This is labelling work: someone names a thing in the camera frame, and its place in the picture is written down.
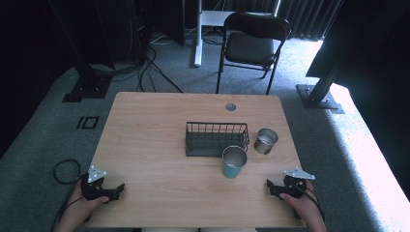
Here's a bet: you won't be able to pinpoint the black folding chair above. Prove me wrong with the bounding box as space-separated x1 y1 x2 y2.
215 12 292 96

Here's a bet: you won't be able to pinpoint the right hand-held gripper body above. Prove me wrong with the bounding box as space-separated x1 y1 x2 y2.
281 166 316 199

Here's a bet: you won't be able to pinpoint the black wire basket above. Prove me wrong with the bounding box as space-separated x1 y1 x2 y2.
185 121 250 159

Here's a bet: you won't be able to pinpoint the person's right hand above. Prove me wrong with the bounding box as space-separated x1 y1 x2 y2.
278 179 319 218

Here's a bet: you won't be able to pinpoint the teal metal cup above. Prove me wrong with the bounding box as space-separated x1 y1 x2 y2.
221 145 249 180

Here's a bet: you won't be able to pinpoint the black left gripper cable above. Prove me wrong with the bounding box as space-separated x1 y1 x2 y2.
49 158 85 232

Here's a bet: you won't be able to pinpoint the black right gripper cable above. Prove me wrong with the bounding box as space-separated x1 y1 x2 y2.
296 185 327 223

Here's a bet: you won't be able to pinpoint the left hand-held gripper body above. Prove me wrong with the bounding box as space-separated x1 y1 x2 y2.
79 164 113 202

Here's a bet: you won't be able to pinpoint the black metal stand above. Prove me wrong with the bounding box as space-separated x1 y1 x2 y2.
295 42 346 115
47 0 114 103

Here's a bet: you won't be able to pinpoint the person's left hand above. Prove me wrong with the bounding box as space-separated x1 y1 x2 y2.
66 180 110 220

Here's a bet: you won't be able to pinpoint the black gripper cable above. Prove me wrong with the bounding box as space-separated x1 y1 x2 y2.
49 158 85 232
296 185 327 223

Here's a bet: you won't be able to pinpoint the steel cup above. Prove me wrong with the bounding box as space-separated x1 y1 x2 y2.
253 128 279 156

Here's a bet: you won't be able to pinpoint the black floor cables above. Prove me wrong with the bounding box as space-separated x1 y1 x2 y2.
90 32 184 95

